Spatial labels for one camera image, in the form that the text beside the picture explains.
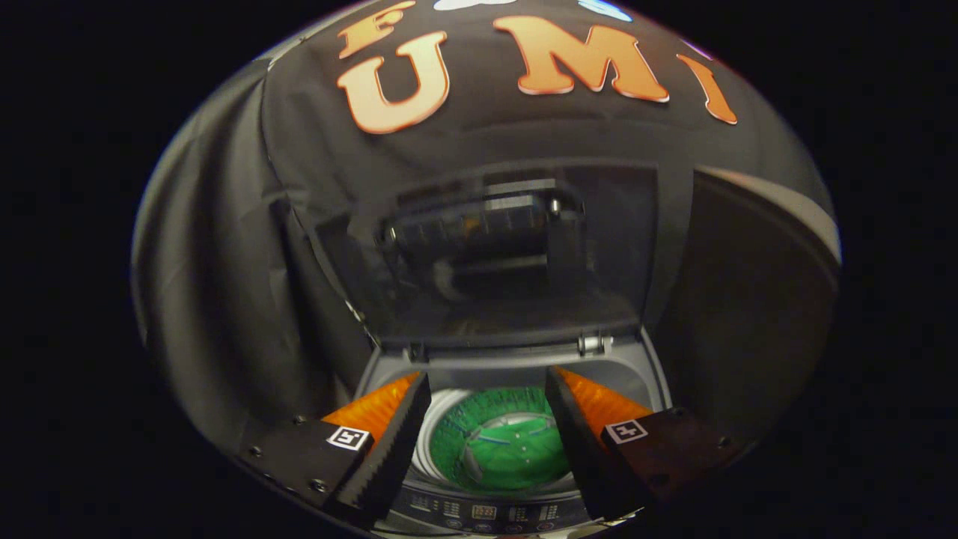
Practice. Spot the grey washing machine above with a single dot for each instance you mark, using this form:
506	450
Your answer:
486	374

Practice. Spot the green polo shirt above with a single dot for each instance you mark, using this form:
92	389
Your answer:
516	457

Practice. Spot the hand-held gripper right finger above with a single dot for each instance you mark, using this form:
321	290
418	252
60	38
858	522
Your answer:
584	449

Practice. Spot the grey cabinet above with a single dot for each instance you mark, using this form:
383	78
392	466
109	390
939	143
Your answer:
756	314

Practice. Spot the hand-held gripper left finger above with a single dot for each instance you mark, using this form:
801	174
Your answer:
389	457

